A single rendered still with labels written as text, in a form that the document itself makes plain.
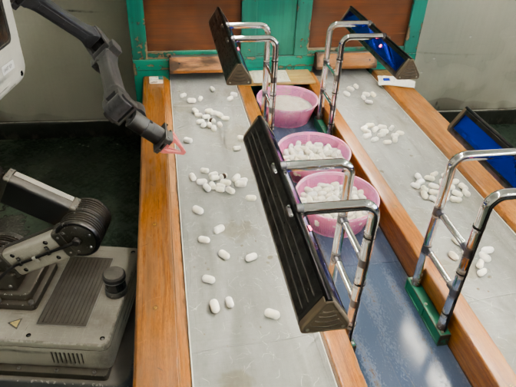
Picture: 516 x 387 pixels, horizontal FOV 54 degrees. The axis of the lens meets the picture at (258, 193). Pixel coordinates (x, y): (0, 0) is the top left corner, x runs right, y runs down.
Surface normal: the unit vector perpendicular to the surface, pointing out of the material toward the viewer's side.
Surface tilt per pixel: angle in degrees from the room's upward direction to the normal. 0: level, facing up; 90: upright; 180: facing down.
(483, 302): 0
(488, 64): 90
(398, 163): 0
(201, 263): 0
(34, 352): 90
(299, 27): 90
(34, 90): 90
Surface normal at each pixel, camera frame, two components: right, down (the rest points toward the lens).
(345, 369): 0.04, -0.82
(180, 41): 0.17, 0.57
